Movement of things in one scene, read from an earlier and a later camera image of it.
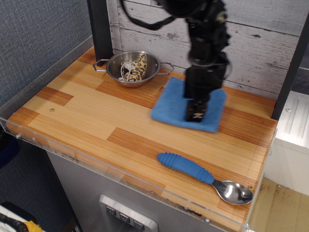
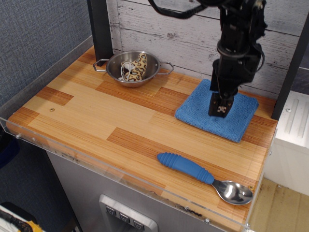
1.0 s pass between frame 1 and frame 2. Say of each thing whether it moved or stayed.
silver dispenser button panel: stayed
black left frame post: stayed
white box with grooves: stayed
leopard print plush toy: stayed
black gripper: moved
